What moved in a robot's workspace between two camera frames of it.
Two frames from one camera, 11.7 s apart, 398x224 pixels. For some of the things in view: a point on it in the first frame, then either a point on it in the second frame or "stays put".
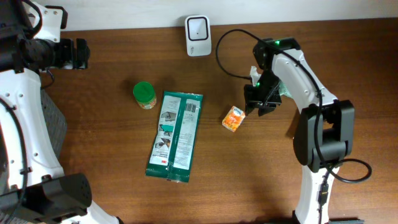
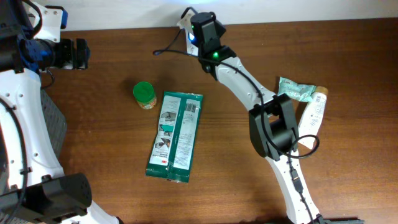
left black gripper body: [74, 53] stays put
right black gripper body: [264, 93] to [218, 26]
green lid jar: [144, 93] stays put
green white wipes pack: [172, 150] stays put
